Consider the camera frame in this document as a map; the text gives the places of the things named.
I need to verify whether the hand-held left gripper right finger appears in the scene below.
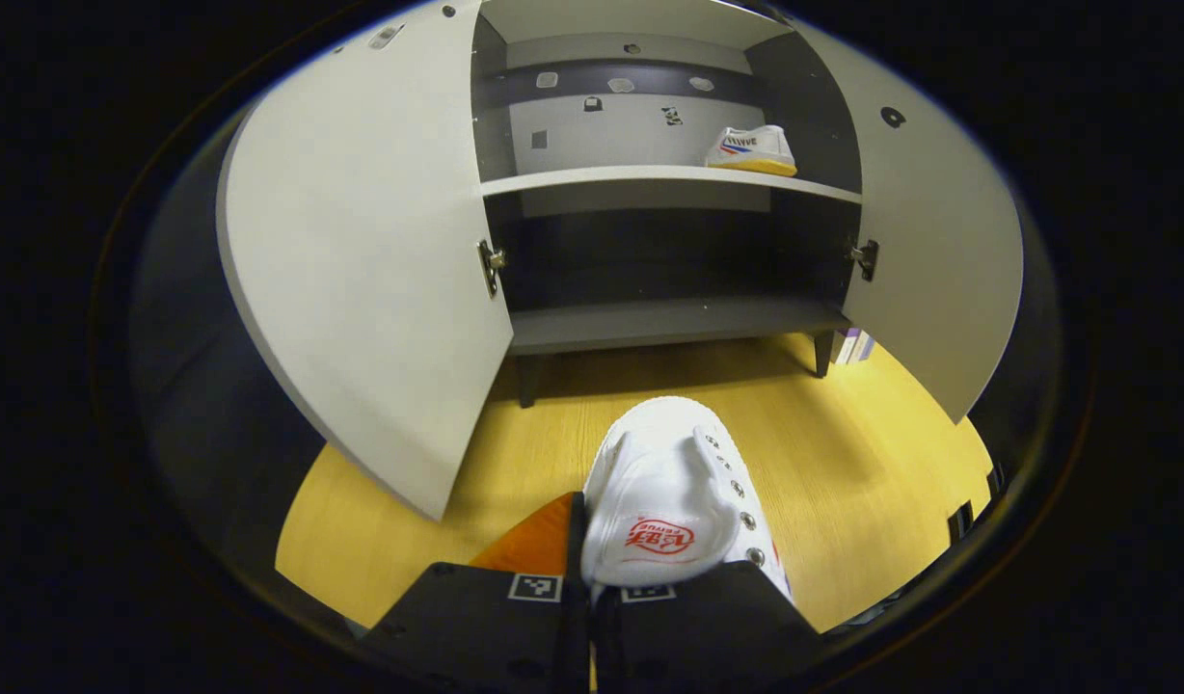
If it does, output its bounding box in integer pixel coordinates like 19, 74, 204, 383
592, 559, 824, 694

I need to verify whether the white canvas shoe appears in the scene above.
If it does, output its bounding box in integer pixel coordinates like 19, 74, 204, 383
705, 125, 798, 177
580, 395, 795, 606

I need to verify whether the grey cabinet bottom board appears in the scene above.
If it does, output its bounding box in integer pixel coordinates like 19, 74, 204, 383
508, 294, 853, 356

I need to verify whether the white cabinet shelf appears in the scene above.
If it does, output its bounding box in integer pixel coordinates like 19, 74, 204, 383
480, 164, 863, 205

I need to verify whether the white cabinet door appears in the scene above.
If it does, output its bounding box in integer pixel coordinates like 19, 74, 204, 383
794, 19, 1025, 423
216, 0, 514, 521

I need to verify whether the white shoe cabinet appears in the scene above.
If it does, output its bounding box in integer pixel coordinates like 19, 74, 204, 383
216, 0, 1025, 521

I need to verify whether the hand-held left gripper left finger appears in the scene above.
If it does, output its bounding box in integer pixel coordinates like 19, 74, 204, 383
361, 492, 593, 694

